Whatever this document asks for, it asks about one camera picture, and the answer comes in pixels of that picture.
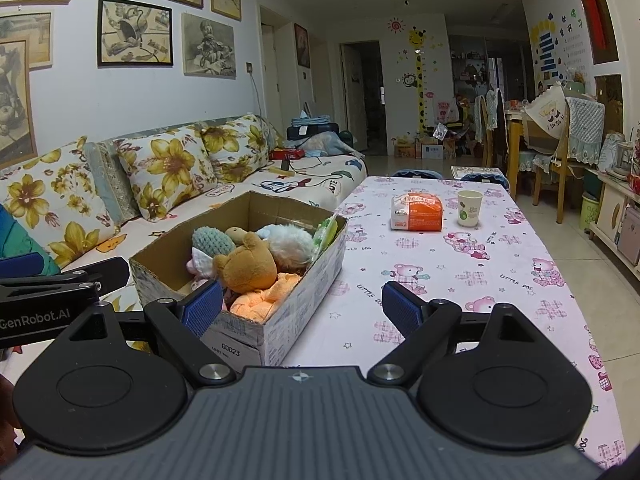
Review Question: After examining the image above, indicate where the pink fluffy sock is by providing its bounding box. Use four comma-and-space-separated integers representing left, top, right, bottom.
186, 247, 217, 280

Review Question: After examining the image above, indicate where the orange soft cloth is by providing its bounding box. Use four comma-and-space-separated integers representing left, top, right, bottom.
230, 273, 302, 324

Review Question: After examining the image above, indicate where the teal fluffy plush toy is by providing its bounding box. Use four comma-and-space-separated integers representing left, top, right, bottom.
192, 226, 236, 258

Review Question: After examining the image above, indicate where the brown teddy bear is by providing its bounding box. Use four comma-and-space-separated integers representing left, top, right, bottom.
213, 228, 278, 294

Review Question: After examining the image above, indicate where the cardboard box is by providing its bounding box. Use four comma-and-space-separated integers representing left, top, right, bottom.
129, 192, 347, 370

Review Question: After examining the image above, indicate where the white fluffy pompom toy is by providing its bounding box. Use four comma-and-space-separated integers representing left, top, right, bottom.
255, 224, 314, 272

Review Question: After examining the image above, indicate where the lime green sponge cloth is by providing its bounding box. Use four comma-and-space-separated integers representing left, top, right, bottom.
312, 212, 338, 262

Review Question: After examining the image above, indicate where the pink cartoon tablecloth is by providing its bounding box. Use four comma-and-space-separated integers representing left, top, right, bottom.
284, 177, 629, 468

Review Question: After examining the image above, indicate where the orange white tissue pack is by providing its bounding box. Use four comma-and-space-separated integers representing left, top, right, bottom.
390, 192, 444, 232

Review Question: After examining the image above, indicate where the floral sofa cushion near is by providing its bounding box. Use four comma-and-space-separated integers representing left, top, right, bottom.
1, 136, 118, 269

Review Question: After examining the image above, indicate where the floral sofa cushion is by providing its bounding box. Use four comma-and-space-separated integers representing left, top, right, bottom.
114, 124, 217, 222
1, 136, 118, 269
202, 114, 279, 183

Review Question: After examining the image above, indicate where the white paper cup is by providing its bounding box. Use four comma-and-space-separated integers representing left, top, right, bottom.
458, 190, 483, 228

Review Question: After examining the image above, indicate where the floral sofa cushion middle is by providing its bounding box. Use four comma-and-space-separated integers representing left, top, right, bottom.
114, 124, 217, 222

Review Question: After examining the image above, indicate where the floral sofa cushion far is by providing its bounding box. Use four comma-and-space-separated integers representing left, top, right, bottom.
202, 114, 279, 183

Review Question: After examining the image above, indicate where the green waste bin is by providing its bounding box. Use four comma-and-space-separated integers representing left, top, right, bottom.
579, 192, 600, 231

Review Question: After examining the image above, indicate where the cream TV cabinet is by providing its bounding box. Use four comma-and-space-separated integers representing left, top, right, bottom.
589, 170, 639, 281

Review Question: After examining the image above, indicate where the wooden dining chair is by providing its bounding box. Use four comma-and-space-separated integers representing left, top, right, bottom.
522, 85, 605, 223

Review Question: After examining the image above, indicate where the cream tote bag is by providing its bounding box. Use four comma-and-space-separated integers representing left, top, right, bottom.
524, 82, 568, 140

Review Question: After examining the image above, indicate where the pencil portrait picture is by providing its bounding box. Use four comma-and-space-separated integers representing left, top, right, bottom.
181, 13, 236, 79

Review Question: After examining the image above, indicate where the black framed sketch picture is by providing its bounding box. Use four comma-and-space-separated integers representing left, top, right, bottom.
96, 0, 174, 67

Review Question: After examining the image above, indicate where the giraffe height wall sticker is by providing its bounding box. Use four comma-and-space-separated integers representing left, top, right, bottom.
387, 16, 444, 134

